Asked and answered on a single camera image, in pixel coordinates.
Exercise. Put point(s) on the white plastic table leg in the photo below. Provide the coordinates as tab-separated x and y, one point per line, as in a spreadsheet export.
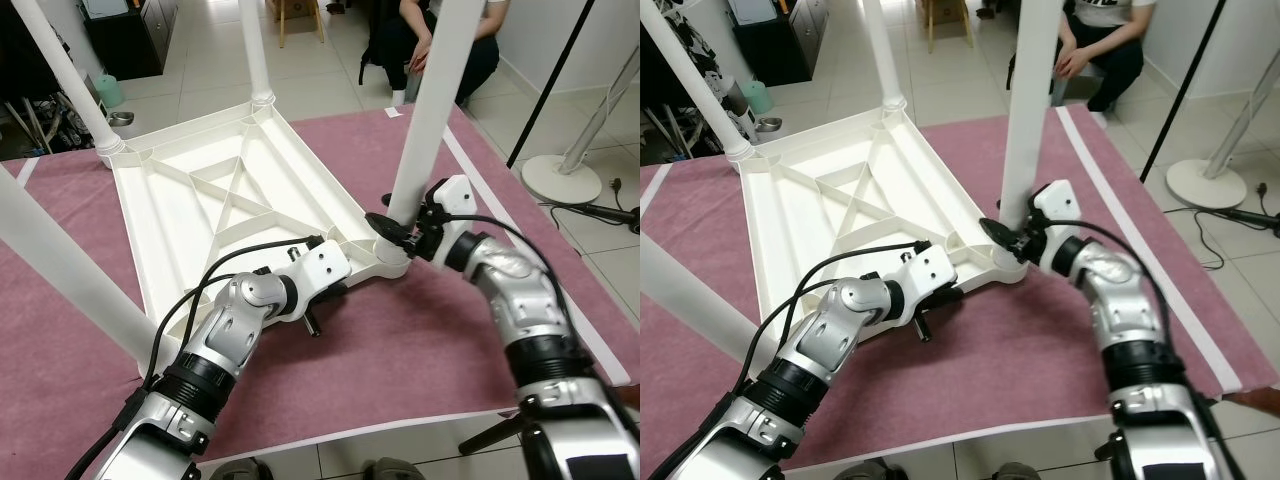
1030	100
690	300
440	100
255	50
882	50
60	270
65	75
695	75

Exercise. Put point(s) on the white plastic table top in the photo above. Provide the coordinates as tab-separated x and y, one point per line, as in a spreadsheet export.
830	170
200	160

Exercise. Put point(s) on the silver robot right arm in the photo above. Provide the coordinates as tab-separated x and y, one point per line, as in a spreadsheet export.
1115	290
520	290

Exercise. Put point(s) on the white floor fan stand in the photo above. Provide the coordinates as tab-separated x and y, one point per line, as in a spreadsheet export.
560	180
1205	185

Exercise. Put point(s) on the seated person in black trousers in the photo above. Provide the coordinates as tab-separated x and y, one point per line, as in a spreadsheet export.
1100	45
480	50

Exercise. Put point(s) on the robot right leg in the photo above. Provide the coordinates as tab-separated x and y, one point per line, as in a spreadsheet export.
1015	472
390	470

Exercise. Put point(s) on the robot leg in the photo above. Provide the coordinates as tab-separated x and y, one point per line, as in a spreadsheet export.
240	470
870	472
390	470
1015	472

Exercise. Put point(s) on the robot left leg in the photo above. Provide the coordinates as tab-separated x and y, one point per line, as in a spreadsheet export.
240	470
870	472

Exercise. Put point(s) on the thin black pole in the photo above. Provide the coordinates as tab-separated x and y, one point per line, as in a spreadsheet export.
1185	90
550	85

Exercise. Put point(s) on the wooden stool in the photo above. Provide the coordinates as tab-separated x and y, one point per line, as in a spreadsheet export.
295	12
945	12

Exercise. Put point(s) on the steel pet bowl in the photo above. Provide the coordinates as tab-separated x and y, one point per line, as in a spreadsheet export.
768	124
120	118

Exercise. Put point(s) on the bare human foot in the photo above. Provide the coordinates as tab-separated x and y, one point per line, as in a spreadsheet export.
630	395
1255	400

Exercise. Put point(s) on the teal plastic cup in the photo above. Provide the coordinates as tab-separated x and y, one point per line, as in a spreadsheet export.
108	92
757	97

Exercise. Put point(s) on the black cabinet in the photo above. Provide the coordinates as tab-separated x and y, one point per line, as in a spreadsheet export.
780	40
130	35

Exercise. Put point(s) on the black patterned hanging cloth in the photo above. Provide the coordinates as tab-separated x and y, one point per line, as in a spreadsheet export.
680	50
30	50

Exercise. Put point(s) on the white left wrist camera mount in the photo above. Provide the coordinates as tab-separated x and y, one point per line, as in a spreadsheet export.
320	268
928	272

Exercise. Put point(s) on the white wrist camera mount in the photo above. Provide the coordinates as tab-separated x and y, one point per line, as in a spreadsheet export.
320	268
452	200
928	272
1058	205

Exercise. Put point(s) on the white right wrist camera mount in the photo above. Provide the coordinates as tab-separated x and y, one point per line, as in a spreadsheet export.
452	200
1058	205

